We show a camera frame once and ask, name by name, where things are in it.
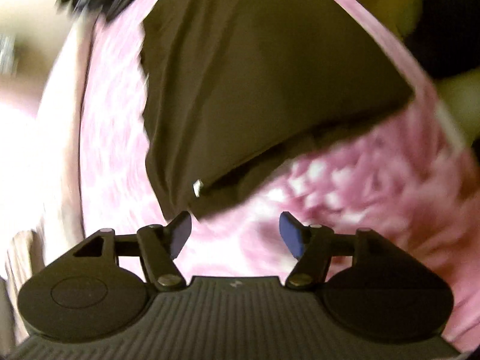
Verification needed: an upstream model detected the pink floral bedsheet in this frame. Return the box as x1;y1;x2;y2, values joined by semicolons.
77;0;480;347

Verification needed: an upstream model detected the black long-sleeve shirt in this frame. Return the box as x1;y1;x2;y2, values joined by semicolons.
139;0;416;221

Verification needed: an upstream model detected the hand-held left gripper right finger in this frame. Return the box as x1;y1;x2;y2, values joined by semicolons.
280;211;399;290

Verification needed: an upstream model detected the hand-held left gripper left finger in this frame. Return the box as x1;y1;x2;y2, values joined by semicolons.
73;211;193;292

